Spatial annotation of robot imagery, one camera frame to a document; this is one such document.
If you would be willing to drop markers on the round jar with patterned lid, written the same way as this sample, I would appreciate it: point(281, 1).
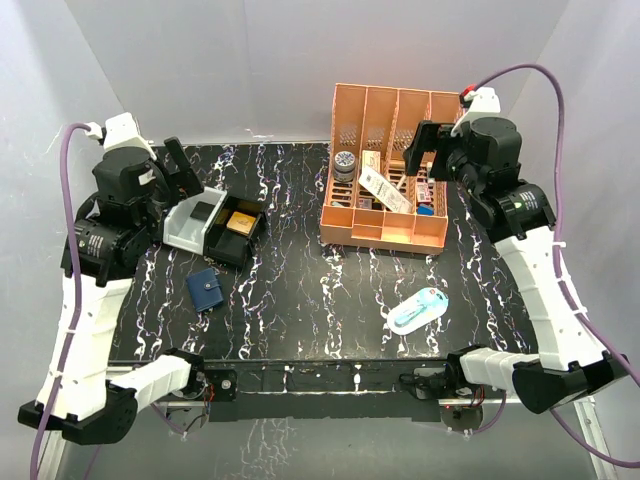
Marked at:
point(344, 166)

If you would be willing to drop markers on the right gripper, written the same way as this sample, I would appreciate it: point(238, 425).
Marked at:
point(428, 139)

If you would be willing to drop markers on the black tray with gold card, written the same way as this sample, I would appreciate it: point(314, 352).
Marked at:
point(233, 233)

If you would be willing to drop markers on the blister pack with blue tool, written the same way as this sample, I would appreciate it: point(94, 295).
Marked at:
point(425, 306)

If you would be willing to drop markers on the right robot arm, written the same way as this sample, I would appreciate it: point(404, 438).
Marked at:
point(571, 362)

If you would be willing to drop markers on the black item in white bin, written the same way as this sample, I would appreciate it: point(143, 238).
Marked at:
point(202, 211)

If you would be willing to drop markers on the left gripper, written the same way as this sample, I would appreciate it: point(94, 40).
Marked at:
point(188, 182)

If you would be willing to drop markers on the white plastic bin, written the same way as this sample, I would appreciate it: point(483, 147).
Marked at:
point(184, 233)

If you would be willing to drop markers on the orange desk file organizer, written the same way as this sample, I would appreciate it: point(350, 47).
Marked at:
point(377, 124)

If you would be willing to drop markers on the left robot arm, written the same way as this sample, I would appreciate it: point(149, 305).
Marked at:
point(107, 235)

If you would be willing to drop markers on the gold credit card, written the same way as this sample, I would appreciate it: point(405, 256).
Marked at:
point(241, 223)

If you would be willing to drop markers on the white labelled flat package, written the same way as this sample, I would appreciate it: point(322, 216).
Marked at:
point(384, 191)

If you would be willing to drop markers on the blue card holder wallet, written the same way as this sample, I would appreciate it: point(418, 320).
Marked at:
point(205, 290)

